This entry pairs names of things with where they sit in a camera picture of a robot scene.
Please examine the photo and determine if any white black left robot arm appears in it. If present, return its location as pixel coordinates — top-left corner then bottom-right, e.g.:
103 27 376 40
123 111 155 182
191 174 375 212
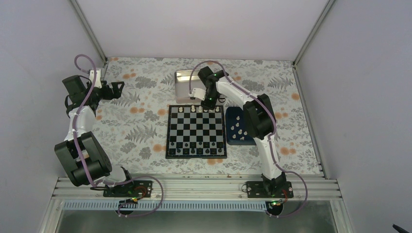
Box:
54 75 135 197

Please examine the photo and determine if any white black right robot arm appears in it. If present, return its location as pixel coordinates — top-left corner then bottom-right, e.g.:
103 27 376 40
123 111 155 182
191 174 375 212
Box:
191 67 287 198

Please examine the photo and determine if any black silver chess board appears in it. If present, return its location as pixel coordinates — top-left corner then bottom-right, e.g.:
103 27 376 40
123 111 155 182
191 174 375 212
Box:
165 105 227 159

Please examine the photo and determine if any black chess piece row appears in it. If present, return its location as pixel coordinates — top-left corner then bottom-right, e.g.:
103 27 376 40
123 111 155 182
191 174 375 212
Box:
168 142 225 156

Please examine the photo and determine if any pink metal tin box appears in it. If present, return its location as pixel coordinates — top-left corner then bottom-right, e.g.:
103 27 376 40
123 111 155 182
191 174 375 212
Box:
174 69 205 104

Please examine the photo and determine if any floral patterned table mat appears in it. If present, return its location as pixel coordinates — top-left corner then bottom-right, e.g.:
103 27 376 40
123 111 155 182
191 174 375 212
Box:
93 57 321 176

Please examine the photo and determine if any blue plastic piece tray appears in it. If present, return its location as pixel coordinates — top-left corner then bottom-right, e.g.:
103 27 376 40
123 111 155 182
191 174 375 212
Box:
224 107 256 146

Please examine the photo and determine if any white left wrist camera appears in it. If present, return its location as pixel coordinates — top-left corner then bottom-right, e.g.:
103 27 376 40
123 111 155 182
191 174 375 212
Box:
89 68 103 88

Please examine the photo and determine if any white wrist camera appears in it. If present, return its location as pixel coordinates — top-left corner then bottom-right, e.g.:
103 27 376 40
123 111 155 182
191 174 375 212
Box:
189 88 206 100
89 68 103 88

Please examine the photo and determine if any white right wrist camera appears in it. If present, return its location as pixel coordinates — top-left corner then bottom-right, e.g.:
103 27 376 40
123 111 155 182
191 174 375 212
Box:
189 88 206 100

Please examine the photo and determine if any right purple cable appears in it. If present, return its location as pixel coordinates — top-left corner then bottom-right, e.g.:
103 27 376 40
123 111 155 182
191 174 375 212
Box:
189 60 309 218

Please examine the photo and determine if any purple cable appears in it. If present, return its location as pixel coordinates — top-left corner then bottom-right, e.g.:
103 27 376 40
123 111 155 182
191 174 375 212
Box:
72 54 165 218
189 60 309 218

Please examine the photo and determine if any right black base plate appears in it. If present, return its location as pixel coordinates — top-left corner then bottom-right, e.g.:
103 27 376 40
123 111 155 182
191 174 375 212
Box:
245 181 294 199

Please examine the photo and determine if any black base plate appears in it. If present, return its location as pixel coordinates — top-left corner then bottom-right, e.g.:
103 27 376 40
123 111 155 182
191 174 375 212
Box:
245 181 294 199
103 180 153 198

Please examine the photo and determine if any aluminium rail frame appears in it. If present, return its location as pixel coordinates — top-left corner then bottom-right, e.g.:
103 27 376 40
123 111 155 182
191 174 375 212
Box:
52 175 342 200

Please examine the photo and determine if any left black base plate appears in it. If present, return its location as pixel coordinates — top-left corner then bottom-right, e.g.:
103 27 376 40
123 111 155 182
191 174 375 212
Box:
103 180 153 198

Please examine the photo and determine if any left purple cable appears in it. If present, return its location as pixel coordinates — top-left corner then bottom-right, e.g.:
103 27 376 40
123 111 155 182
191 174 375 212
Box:
72 54 165 218

